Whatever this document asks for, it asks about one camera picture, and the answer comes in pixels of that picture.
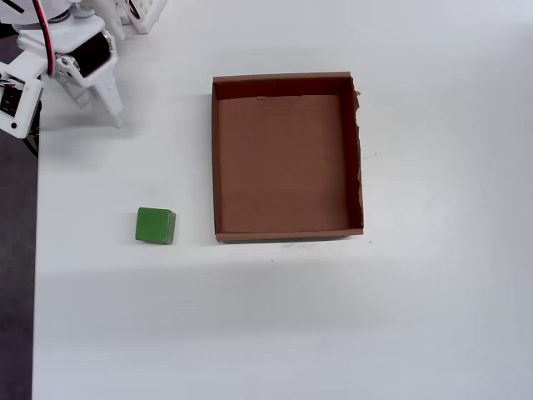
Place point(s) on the green cube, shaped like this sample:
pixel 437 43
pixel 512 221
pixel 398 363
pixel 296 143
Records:
pixel 152 225

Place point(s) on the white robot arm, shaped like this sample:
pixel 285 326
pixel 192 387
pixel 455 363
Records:
pixel 25 10

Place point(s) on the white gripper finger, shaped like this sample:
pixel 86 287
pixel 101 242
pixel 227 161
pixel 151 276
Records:
pixel 77 93
pixel 109 98

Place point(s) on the brown cardboard box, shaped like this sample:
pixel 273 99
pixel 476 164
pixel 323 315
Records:
pixel 283 166

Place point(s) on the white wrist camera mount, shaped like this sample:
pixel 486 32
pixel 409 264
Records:
pixel 16 104

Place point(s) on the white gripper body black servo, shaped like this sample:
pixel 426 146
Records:
pixel 92 56

